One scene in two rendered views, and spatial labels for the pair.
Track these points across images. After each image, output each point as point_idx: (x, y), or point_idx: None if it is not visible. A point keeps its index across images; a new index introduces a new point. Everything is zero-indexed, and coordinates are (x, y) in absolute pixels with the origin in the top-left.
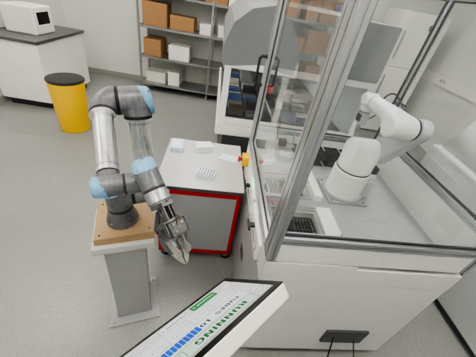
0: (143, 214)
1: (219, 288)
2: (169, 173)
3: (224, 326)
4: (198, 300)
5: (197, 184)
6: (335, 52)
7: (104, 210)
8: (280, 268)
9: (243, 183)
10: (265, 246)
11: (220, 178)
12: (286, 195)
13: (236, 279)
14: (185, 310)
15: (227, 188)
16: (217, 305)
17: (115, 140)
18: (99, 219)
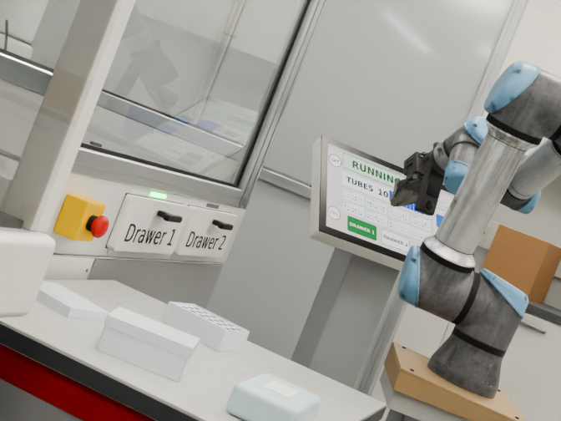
0: (417, 362)
1: (340, 220)
2: (332, 393)
3: (380, 167)
4: (362, 238)
5: (248, 345)
6: None
7: (507, 410)
8: None
9: (91, 280)
10: (245, 196)
11: (157, 313)
12: (291, 83)
13: (321, 205)
14: (378, 243)
15: (159, 302)
16: (363, 196)
17: (531, 153)
18: (510, 405)
